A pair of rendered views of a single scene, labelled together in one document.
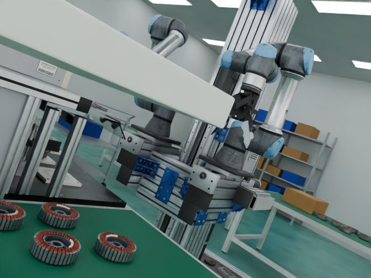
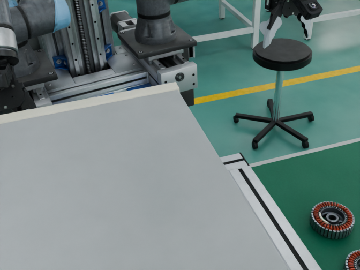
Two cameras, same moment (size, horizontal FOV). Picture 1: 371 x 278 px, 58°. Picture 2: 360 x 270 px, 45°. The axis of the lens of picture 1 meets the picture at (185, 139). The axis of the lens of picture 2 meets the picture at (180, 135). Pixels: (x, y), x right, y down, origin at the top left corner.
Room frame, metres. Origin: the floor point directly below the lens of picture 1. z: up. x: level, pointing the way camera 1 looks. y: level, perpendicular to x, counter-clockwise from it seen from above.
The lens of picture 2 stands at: (0.79, 0.98, 1.67)
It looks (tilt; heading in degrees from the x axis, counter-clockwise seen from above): 36 degrees down; 303
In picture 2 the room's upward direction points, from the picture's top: 3 degrees counter-clockwise
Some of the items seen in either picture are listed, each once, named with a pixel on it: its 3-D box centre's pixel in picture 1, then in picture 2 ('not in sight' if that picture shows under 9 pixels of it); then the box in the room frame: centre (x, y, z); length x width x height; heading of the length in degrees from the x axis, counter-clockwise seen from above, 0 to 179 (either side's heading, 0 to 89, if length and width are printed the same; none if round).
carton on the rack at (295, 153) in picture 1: (295, 154); not in sight; (7.24, -2.33, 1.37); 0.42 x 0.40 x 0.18; 49
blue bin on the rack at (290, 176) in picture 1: (293, 177); not in sight; (7.12, -2.46, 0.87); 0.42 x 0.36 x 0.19; 140
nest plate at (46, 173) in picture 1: (56, 176); not in sight; (1.29, 0.42, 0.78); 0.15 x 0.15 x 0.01; 48
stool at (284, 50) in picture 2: not in sight; (282, 90); (1.53, -1.34, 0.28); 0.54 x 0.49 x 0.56; 138
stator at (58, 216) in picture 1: (59, 214); not in sight; (0.97, 0.26, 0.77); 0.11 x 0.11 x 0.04
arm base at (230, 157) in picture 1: (231, 155); (154, 23); (1.67, -0.24, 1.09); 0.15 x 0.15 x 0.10
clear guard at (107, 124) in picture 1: (78, 114); not in sight; (1.28, 0.42, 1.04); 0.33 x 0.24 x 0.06; 138
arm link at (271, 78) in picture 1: (263, 69); not in sight; (1.26, -0.17, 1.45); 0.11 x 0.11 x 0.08; 64
